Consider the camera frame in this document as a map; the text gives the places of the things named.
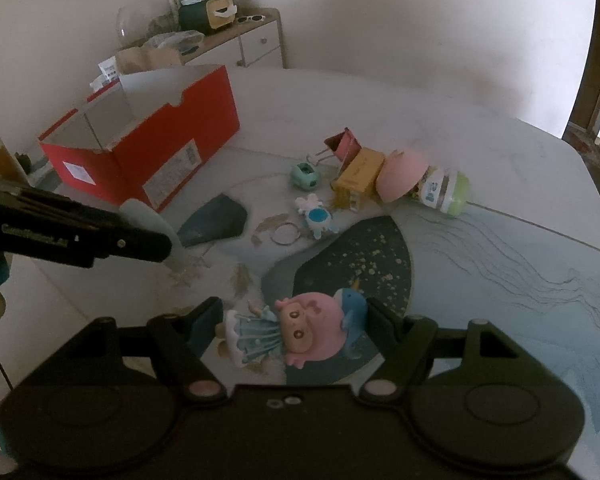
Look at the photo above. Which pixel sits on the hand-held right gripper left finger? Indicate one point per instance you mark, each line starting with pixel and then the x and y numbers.
pixel 205 327

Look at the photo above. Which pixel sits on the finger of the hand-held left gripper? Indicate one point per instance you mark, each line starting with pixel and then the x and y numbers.
pixel 147 225

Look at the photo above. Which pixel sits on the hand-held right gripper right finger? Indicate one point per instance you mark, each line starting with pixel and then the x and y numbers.
pixel 382 327

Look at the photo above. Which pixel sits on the pink haired doll figure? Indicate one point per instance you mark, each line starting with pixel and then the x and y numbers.
pixel 305 320

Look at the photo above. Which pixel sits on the red cardboard box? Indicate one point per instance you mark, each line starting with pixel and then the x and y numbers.
pixel 180 125

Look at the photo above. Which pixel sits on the small jar with green lid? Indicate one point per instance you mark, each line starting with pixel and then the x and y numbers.
pixel 440 190

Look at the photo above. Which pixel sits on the pink round toy shell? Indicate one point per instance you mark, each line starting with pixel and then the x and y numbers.
pixel 402 175

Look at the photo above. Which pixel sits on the yellow small box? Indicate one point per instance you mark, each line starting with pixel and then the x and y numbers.
pixel 360 170

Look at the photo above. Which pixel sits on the teal small toy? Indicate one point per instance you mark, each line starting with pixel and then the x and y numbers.
pixel 305 175

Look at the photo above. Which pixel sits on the amber drink bottle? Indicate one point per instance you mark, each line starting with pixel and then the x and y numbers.
pixel 2 160

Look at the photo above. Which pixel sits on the crumpled white blue packet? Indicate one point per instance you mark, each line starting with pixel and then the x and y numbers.
pixel 96 84

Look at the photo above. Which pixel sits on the brown cardboard piece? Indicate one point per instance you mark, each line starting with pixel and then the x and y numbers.
pixel 140 60

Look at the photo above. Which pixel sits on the clear plastic bag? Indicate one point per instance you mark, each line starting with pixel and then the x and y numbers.
pixel 175 40

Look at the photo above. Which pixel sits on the clear glass bowl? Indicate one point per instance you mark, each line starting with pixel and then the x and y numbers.
pixel 140 25

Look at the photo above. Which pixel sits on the green tissue box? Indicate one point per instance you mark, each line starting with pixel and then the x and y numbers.
pixel 195 17

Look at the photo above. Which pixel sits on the wooden sideboard with white drawers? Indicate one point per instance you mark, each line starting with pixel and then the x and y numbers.
pixel 260 42

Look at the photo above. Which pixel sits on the white sunglasses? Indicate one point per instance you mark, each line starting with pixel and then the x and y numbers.
pixel 243 20

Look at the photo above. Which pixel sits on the dark wooden door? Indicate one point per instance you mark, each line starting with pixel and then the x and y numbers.
pixel 582 85

